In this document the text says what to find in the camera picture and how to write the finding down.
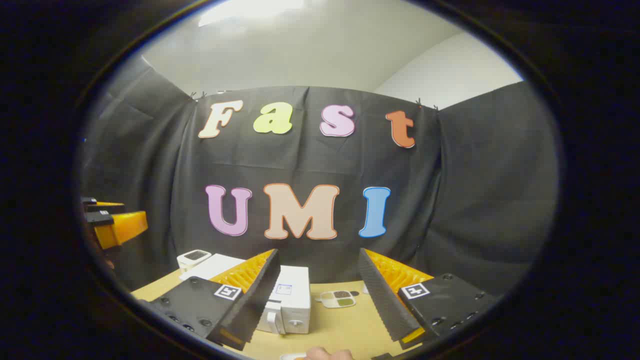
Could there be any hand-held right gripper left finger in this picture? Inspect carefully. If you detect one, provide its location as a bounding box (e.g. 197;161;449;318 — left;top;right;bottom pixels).
136;248;282;352

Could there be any small white device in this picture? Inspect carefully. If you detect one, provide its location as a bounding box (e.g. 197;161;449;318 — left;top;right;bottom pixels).
176;249;212;272

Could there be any white sectioned dish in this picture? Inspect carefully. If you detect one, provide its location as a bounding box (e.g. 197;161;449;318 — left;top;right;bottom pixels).
320;290;357;309

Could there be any tan pastry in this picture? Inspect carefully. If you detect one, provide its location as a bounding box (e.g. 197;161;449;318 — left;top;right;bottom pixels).
305;346;354;360

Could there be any white microwave oven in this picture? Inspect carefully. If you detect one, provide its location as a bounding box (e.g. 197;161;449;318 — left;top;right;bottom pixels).
178;253;312;336

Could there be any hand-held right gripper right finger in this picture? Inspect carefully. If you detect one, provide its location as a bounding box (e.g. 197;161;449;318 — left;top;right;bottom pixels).
357;247;497;351

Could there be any black backdrop cloth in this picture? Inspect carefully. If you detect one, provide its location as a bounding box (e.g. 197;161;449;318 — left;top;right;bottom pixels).
77;55;560;296

